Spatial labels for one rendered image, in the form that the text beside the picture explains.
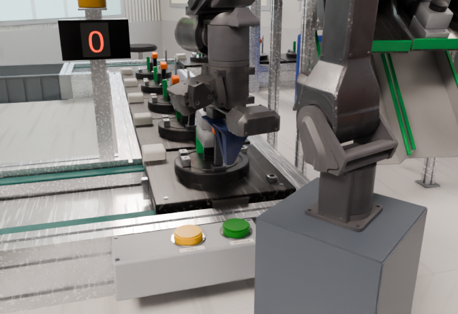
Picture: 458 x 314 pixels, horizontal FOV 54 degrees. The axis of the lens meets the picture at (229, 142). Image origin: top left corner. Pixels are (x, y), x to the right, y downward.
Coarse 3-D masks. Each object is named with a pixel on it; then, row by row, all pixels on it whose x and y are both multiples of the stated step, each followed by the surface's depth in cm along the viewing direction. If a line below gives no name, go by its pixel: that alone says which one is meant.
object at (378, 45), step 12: (324, 0) 81; (384, 0) 85; (384, 12) 85; (384, 24) 84; (396, 24) 80; (384, 36) 80; (396, 36) 81; (408, 36) 77; (372, 48) 76; (384, 48) 76; (396, 48) 76; (408, 48) 77
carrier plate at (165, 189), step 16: (160, 160) 89; (256, 160) 89; (160, 176) 81; (176, 176) 81; (256, 176) 81; (160, 192) 75; (176, 192) 75; (192, 192) 75; (208, 192) 75; (224, 192) 75; (240, 192) 75; (256, 192) 75; (272, 192) 75; (288, 192) 76; (160, 208) 71; (176, 208) 71; (192, 208) 72; (208, 208) 73
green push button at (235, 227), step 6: (228, 222) 65; (234, 222) 65; (240, 222) 65; (246, 222) 65; (222, 228) 64; (228, 228) 63; (234, 228) 63; (240, 228) 63; (246, 228) 63; (228, 234) 63; (234, 234) 62; (240, 234) 62; (246, 234) 63
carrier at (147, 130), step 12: (144, 120) 112; (156, 120) 116; (168, 120) 103; (180, 120) 109; (144, 132) 106; (156, 132) 106; (168, 132) 101; (180, 132) 100; (192, 132) 101; (144, 144) 97; (168, 144) 97; (180, 144) 97; (192, 144) 97
